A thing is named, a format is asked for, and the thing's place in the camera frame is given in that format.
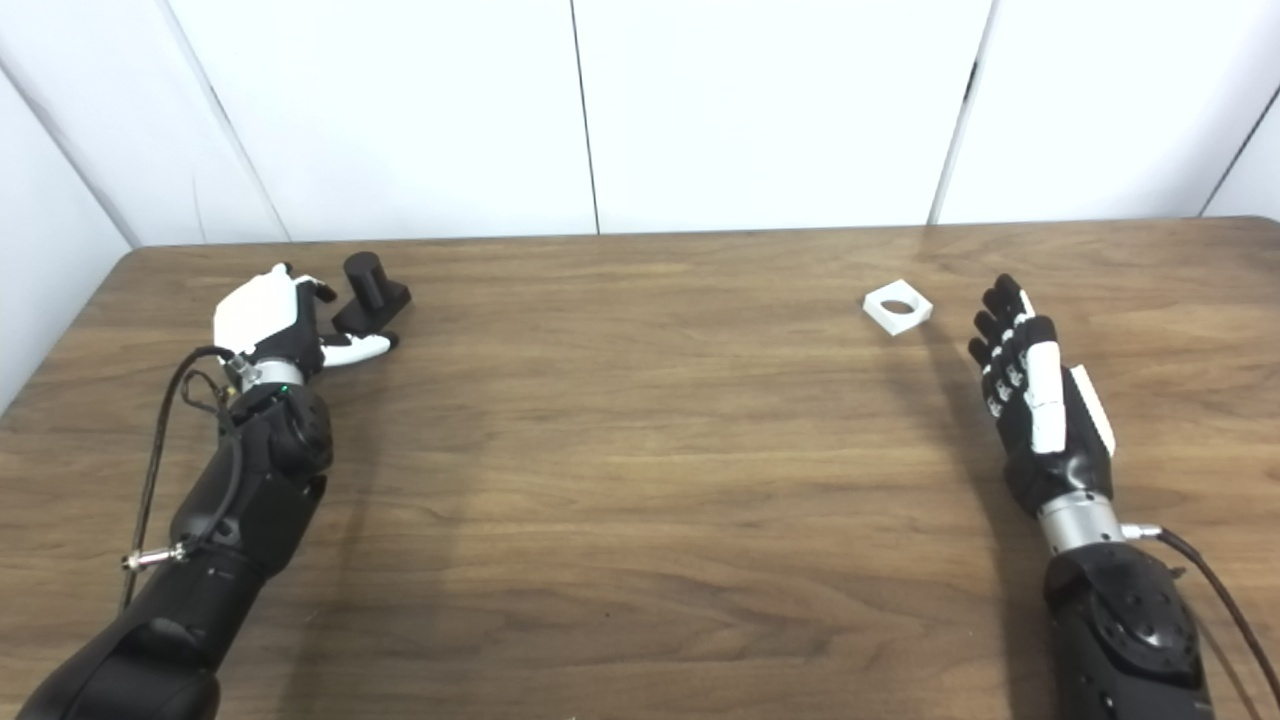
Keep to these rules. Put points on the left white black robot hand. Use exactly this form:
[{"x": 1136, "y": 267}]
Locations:
[{"x": 262, "y": 310}]

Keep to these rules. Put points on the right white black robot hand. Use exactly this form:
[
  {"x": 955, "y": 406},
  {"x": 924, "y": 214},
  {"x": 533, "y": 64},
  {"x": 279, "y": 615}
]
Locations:
[{"x": 1045, "y": 400}]

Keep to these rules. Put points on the black peg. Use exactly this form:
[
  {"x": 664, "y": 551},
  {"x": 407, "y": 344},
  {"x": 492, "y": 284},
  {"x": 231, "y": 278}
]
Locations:
[{"x": 366, "y": 282}]

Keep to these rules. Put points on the white square piece with hole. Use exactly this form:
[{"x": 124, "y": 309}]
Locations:
[{"x": 906, "y": 325}]

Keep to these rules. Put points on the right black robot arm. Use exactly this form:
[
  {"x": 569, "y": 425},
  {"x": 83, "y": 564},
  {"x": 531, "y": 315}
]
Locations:
[{"x": 1130, "y": 620}]

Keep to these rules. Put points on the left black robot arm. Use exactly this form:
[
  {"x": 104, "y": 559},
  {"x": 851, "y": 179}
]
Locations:
[{"x": 240, "y": 510}]

